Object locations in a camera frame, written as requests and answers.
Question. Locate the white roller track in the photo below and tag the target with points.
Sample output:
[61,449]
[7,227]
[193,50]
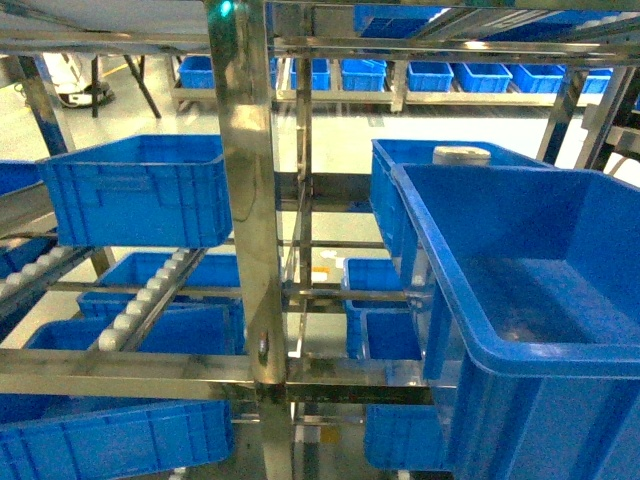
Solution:
[131,327]

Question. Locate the blue crate on left rack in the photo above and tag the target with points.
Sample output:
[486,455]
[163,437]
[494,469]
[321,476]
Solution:
[161,190]

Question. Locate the blue crate behind large crate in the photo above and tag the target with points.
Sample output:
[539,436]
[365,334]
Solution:
[385,200]

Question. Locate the steel rack upright post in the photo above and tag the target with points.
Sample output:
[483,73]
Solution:
[238,42]

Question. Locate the large blue plastic crate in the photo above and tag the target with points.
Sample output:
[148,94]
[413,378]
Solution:
[532,353]

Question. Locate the blue crate lower left rack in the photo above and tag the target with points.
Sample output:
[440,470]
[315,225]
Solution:
[59,437]

